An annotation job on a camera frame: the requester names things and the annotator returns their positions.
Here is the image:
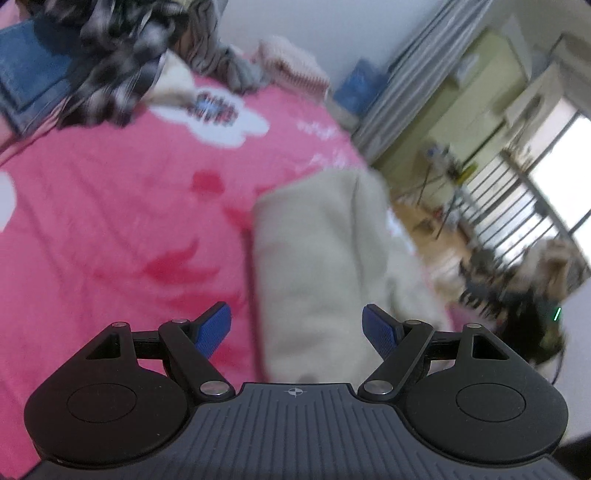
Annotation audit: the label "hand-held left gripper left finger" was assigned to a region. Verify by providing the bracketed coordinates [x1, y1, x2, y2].
[85, 302, 234, 401]

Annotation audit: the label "blue jeans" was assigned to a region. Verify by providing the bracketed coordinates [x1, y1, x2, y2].
[0, 21, 86, 134]

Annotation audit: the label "blue water bottle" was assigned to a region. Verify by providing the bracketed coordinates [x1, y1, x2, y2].
[332, 58, 389, 116]

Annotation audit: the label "pink checkered folded blanket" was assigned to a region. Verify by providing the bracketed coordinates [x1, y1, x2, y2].
[257, 37, 331, 93]

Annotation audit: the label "white water dispenser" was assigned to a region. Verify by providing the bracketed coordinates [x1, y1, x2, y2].
[323, 90, 361, 132]

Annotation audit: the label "beige zip jacket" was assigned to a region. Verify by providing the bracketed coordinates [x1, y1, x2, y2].
[252, 168, 451, 384]

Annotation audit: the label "black white plaid shirt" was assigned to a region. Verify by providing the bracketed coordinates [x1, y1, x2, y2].
[55, 0, 185, 130]

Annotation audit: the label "grey curtain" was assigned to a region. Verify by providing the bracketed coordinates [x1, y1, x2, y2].
[353, 0, 495, 160]

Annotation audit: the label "black cable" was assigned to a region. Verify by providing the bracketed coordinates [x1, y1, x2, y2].
[549, 339, 570, 386]

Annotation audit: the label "beige bundle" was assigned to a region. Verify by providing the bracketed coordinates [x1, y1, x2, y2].
[522, 237, 585, 296]

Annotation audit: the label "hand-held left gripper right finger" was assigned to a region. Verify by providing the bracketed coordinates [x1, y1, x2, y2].
[358, 304, 509, 401]

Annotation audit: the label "grey hoodie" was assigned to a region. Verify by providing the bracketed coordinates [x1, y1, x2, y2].
[178, 0, 232, 75]

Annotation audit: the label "balcony window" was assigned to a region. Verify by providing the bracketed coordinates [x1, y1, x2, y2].
[462, 102, 591, 278]

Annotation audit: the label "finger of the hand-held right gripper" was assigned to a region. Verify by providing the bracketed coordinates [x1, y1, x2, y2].
[462, 282, 506, 315]

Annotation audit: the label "white fleece garment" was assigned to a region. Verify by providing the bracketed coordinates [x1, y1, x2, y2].
[139, 51, 197, 109]

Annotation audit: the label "folding table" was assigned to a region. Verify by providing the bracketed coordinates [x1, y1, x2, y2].
[406, 141, 478, 232]

